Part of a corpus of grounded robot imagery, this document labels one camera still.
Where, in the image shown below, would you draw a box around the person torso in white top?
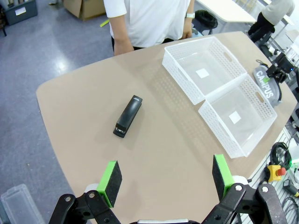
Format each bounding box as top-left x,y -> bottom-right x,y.
103,0 -> 195,49

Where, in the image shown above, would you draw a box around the clear plastic lidded box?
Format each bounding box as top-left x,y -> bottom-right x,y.
0,183 -> 45,224

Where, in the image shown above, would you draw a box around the brown cardboard box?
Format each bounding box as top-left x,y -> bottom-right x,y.
63,0 -> 107,21

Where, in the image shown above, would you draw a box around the person right forearm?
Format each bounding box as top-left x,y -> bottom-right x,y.
109,14 -> 130,42

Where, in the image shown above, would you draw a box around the grey Campus zipper pouch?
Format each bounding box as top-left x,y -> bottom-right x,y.
252,60 -> 283,107

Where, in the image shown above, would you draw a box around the person left hand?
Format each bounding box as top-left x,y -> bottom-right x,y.
182,18 -> 195,39

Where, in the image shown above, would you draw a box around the white side table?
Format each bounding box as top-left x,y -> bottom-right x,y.
195,0 -> 257,24

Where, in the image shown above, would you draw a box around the yellow emergency stop button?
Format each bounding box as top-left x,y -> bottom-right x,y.
266,164 -> 287,183

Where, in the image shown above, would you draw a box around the black cable bundle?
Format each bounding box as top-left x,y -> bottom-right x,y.
270,141 -> 293,169

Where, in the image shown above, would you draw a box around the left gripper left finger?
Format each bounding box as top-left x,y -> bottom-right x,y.
48,160 -> 123,224

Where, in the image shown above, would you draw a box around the person right hand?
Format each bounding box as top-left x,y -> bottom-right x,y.
114,38 -> 135,56

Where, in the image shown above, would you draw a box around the grey storage bin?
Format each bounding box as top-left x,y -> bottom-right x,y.
3,0 -> 38,26

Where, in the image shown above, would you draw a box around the white perforated plastic basket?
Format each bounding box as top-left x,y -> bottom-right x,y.
162,36 -> 248,105
198,74 -> 278,159

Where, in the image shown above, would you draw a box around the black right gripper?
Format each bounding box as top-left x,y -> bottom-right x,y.
266,55 -> 295,84

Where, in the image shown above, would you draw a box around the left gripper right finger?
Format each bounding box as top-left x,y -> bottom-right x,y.
202,154 -> 288,224

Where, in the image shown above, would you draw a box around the black stapler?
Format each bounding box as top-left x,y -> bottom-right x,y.
113,94 -> 143,139

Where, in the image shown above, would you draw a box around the bystander in light grey top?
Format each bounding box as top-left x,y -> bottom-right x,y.
247,0 -> 296,36

